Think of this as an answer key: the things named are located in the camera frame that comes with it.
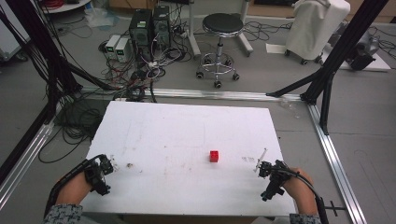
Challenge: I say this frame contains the loose black floor cables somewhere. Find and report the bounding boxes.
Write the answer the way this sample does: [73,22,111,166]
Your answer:
[242,20,295,42]

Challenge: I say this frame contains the thin white stick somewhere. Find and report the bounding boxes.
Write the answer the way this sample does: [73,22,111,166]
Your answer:
[253,147,269,174]

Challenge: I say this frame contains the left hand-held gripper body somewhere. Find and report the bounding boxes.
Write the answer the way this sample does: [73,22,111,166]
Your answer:
[83,157,108,196]

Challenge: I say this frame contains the black computer tower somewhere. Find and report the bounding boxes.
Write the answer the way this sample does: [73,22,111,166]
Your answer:
[128,7,154,61]
[151,5,172,51]

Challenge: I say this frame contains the person's left patterned sleeve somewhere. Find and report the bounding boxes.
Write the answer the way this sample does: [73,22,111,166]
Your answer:
[41,203,84,224]

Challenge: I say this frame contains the black frame strut with cables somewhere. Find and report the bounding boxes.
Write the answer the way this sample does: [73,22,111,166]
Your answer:
[0,0,120,125]

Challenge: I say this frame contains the person's left hand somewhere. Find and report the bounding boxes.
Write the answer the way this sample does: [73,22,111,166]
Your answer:
[55,170,95,207]

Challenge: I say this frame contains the white power supply box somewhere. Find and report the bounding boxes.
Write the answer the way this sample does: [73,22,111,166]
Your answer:
[114,37,133,63]
[105,34,121,60]

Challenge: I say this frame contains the tangle of mixed cables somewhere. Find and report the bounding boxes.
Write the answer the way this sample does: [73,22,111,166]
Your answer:
[97,18,192,104]

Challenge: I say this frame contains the black floor cable bundle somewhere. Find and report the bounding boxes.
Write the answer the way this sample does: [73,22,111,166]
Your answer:
[37,98,106,165]

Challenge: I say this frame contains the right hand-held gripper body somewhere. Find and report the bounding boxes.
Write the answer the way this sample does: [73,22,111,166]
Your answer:
[268,160,293,191]

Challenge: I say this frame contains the person's patterned sleeve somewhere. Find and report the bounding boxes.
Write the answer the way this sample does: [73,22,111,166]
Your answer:
[289,212,322,224]
[41,203,84,224]

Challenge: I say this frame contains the white floor board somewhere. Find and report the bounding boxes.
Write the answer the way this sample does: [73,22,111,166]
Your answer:
[321,46,392,73]

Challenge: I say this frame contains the person's right hand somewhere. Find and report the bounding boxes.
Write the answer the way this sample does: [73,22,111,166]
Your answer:
[281,167,319,217]

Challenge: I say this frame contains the aluminium frame rail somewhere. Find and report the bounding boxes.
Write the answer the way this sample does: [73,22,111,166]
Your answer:
[79,86,310,103]
[0,120,56,210]
[305,102,369,224]

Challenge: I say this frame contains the clear plastic bag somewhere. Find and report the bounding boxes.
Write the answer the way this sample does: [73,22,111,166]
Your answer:
[83,7,120,30]

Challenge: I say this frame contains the white covered cart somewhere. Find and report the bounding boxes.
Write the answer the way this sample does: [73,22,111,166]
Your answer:
[284,0,352,65]

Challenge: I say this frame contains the white table leg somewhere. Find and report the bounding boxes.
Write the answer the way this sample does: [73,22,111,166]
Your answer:
[186,0,203,60]
[236,0,255,58]

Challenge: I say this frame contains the person's right patterned sleeve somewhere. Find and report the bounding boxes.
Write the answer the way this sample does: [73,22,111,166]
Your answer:
[289,212,322,224]

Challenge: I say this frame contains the black round stool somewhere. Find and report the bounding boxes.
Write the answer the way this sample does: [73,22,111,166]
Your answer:
[194,12,246,90]

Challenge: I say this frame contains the white round table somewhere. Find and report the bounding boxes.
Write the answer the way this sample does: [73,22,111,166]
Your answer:
[39,0,93,15]

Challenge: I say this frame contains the black and grey machine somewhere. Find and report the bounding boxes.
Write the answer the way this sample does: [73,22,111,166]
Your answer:
[330,29,381,72]

